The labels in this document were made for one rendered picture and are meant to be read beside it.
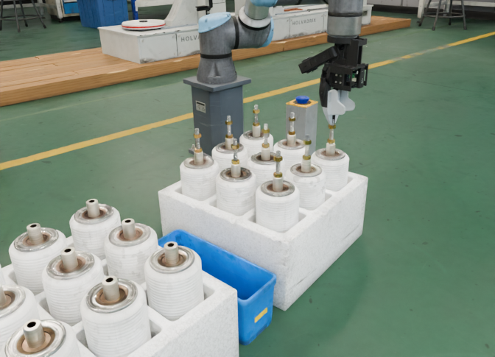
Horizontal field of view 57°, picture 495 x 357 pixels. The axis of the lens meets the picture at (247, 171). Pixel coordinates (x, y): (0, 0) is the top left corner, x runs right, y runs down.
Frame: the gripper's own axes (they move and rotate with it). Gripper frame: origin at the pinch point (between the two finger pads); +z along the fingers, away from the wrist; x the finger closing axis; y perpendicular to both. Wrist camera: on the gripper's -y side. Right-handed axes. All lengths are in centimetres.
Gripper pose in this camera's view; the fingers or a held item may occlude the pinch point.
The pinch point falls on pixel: (330, 118)
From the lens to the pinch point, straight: 115.5
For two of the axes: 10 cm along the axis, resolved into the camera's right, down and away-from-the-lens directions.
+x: 6.9, -3.2, 6.5
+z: 0.2, 9.1, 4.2
